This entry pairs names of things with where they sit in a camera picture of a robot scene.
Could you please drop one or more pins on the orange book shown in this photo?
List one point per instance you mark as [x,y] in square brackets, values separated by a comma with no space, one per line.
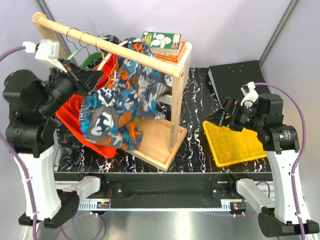
[172,57]

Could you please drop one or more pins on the light green hanger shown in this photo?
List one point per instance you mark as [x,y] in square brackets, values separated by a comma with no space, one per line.
[77,49]

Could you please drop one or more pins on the yellow plastic tray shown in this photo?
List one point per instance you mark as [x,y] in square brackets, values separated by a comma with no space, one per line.
[230,147]

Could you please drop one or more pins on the white drawer unit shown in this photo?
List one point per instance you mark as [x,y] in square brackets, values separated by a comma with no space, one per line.
[185,59]

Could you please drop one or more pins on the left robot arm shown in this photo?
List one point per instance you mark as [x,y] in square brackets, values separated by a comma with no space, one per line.
[30,133]

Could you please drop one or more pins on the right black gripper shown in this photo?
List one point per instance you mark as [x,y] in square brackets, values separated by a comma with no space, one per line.
[231,105]

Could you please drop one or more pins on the patterned blue orange shorts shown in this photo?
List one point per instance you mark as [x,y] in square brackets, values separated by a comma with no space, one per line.
[107,116]

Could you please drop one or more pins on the black marbled mat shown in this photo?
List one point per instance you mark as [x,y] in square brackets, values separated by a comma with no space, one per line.
[194,154]

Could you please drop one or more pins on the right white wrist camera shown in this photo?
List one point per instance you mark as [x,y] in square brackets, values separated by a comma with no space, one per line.
[250,95]

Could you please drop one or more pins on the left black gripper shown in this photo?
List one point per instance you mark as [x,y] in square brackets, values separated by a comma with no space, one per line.
[88,78]

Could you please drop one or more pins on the pink hanger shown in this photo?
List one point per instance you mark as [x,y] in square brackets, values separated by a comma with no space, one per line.
[107,57]

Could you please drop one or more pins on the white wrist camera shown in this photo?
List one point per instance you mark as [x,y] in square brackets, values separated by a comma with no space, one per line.
[48,52]
[250,95]

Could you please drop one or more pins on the green book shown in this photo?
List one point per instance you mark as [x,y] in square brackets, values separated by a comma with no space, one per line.
[161,40]

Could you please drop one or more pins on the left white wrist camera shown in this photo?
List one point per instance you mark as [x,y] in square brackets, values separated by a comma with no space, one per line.
[48,52]

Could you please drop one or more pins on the dark grey patterned shorts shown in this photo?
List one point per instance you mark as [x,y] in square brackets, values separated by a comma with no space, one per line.
[70,146]

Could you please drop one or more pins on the wooden clothes rack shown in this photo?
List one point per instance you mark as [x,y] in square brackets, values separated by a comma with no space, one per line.
[161,138]

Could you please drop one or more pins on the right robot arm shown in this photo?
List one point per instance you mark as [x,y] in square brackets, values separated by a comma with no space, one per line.
[286,215]

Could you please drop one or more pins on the dark green hanger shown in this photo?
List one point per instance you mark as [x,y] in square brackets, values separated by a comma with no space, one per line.
[91,57]

